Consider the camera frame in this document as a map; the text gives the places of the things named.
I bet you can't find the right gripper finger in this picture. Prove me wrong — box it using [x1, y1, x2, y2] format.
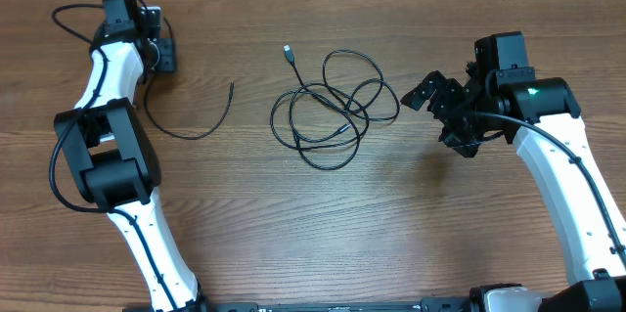
[400, 70, 446, 111]
[438, 128, 481, 157]

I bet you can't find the short black usb cable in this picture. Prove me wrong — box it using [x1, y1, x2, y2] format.
[143, 71, 236, 141]

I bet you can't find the long black usb cable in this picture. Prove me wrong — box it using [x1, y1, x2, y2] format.
[269, 44, 401, 172]

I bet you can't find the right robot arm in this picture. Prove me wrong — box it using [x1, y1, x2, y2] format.
[401, 31, 625, 311]

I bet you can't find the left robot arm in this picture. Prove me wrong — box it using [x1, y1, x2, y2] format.
[49, 0, 208, 311]

